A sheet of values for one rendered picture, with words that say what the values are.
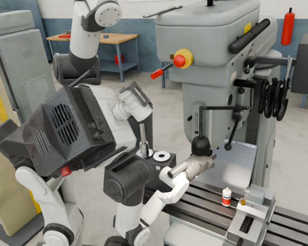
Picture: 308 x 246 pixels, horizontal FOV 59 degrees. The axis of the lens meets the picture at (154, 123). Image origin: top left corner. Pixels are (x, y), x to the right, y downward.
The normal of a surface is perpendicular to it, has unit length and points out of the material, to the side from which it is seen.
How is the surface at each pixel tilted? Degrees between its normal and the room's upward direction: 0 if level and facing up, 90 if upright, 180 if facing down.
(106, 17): 127
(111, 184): 83
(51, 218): 90
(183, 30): 90
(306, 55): 90
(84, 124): 59
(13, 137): 13
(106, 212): 0
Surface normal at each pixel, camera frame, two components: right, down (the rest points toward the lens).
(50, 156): -0.61, 0.17
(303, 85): -0.51, 0.44
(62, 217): -0.14, 0.48
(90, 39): 0.41, 0.84
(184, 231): -0.07, -0.88
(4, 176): 0.86, 0.18
